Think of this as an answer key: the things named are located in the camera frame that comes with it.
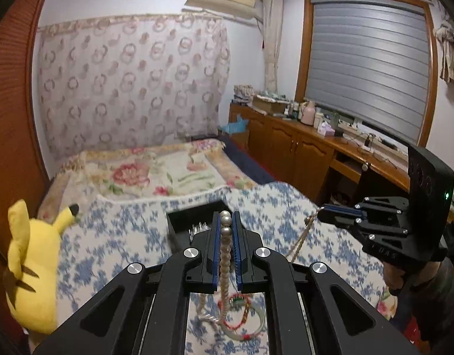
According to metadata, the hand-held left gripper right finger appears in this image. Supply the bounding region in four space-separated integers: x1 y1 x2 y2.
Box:
231 212 420 355

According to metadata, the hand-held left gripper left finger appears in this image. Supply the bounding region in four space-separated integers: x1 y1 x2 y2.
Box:
32 212 222 355

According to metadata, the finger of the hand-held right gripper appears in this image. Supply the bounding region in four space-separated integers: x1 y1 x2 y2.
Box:
319 213 410 242
319 196 410 218

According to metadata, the white pearl necklace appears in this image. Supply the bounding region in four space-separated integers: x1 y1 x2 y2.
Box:
217 210 237 337

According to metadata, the beige rope necklace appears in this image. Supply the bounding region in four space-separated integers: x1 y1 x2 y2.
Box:
195 209 321 326

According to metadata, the black jewelry box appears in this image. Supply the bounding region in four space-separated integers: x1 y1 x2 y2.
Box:
166 200 232 256

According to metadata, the red green cord bracelet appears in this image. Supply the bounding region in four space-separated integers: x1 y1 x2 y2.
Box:
220 293 253 330

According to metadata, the pale jade bangle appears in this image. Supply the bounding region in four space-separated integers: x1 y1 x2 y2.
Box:
226 298 267 341

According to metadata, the person's right forearm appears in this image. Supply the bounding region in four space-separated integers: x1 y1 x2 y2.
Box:
399 255 454 355

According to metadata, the person's right hand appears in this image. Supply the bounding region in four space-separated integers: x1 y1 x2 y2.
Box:
382 264 403 296

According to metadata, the wooden sideboard cabinet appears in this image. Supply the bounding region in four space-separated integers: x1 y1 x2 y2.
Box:
229 103 413 205

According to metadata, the navy blue bed sheet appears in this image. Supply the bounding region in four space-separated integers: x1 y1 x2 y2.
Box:
217 137 284 186

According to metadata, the pink thermos jug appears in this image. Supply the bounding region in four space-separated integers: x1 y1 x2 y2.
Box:
300 101 317 125

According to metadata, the blue floral tablecloth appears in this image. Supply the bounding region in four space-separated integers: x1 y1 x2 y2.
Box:
54 181 398 355

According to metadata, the pink floral bed blanket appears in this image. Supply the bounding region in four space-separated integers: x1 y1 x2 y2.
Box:
38 138 259 222

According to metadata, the open cardboard box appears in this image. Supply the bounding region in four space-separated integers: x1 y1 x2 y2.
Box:
252 94 291 116

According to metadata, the teal paper bag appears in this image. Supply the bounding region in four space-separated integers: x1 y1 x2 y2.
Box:
219 115 250 134

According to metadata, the grey window blind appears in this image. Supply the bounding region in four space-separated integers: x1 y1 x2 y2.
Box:
304 0 428 146

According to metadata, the beige hanging cloth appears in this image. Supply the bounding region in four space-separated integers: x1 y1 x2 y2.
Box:
434 18 454 83

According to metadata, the stack of folded fabric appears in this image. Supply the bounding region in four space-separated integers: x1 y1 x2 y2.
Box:
233 85 254 105

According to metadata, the beige tied window curtain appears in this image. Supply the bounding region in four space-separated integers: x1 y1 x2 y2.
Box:
262 0 284 94

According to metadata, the yellow plush toy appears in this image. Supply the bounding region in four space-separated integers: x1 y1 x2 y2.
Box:
3 199 81 335

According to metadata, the brown louvered wardrobe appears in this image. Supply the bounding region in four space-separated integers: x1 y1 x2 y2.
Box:
0 0 54 341

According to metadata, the wooden window frame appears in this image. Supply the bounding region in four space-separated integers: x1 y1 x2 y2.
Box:
294 0 441 152

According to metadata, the ring patterned sheer curtain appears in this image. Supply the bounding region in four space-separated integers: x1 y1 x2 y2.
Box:
37 14 231 159

